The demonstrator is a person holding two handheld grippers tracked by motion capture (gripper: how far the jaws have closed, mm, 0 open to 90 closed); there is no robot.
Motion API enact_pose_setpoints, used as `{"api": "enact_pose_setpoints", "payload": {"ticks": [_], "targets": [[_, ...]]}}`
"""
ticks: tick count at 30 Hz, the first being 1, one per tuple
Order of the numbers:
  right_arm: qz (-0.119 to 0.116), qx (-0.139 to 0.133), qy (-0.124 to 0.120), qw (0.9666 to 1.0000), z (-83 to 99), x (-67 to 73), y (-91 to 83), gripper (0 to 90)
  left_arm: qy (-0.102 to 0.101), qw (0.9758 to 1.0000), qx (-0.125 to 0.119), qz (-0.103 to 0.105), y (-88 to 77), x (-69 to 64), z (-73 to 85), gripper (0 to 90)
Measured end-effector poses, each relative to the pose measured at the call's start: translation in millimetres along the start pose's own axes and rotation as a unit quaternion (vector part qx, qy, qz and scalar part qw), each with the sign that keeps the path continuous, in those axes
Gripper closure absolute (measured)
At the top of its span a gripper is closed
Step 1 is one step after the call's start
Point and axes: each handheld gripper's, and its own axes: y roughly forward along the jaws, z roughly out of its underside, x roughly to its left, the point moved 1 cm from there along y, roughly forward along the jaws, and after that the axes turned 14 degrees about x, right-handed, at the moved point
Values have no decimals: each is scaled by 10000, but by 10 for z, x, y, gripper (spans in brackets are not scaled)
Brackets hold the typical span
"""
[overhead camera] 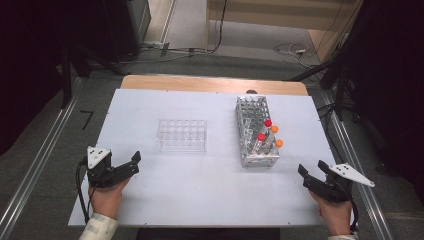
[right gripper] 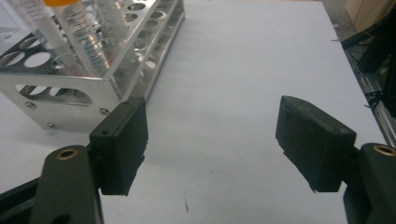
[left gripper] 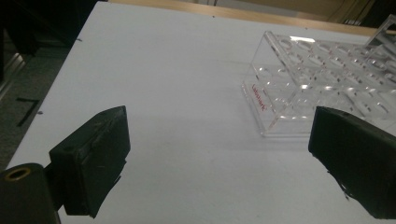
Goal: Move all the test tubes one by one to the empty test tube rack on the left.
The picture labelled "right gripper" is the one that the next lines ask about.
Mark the aluminium frame rail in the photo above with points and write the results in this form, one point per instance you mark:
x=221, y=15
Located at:
x=378, y=107

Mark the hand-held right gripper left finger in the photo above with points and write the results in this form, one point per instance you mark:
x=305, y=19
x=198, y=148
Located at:
x=120, y=146

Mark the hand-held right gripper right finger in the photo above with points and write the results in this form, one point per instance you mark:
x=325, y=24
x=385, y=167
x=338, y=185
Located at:
x=314, y=146

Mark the brown cardboard box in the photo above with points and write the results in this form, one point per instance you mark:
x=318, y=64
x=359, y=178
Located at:
x=364, y=12

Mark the black equipment stand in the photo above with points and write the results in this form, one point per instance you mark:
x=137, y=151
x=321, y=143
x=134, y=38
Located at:
x=376, y=53

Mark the aluminium test tube rack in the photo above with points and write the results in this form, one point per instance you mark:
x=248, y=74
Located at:
x=77, y=93

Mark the orange cap centrifuge tube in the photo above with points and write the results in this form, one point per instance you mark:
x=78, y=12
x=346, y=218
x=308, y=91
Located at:
x=40, y=28
x=84, y=37

